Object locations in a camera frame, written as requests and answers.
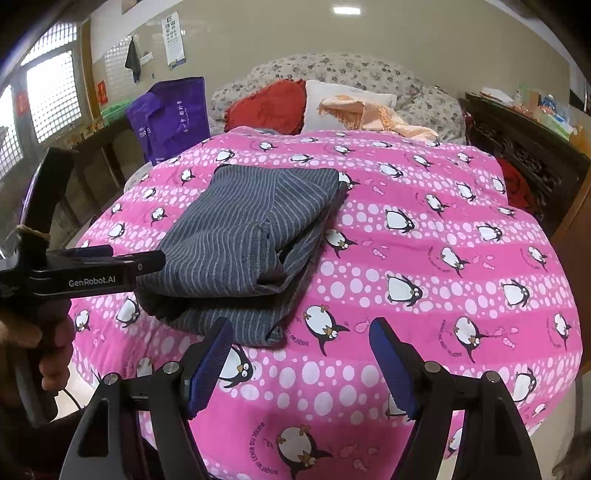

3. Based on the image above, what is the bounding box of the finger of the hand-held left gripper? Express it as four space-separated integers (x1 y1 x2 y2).
65 244 115 260
28 250 166 297

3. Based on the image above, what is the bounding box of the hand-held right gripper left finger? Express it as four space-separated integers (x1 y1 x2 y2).
60 317 234 480

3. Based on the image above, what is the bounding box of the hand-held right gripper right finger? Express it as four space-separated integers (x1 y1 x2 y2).
369 318 543 480

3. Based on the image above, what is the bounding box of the grey striped suit jacket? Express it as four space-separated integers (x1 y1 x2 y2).
136 165 354 348

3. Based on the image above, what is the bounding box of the person's left hand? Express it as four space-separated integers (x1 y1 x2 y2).
0 316 75 393

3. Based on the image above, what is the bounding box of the dark wooden desk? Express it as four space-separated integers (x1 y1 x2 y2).
46 115 148 241

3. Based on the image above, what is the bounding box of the barred window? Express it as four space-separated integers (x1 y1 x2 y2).
0 21 88 181

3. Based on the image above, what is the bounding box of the pink penguin print blanket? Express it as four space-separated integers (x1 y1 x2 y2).
69 127 583 480

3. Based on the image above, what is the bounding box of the purple fabric bag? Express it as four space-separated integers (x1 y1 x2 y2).
126 76 212 166

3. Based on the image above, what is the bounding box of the dark hanging cloth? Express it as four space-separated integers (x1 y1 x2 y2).
124 37 142 84

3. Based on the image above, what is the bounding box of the red cloth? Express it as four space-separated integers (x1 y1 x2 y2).
496 157 539 213

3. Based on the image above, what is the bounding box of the red pillow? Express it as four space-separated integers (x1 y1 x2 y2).
225 79 308 136

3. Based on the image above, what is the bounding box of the dark carved wooden cabinet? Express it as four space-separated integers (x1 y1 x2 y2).
464 91 591 222

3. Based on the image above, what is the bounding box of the peach fringed scarf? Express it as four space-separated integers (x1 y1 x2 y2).
318 95 439 141

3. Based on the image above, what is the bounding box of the white pillow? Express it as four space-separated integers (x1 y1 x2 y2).
301 80 398 134

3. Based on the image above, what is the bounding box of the black cable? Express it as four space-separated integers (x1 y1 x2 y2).
59 387 88 411

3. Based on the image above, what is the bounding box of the eye chart wall poster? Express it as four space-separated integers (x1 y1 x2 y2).
164 13 187 70

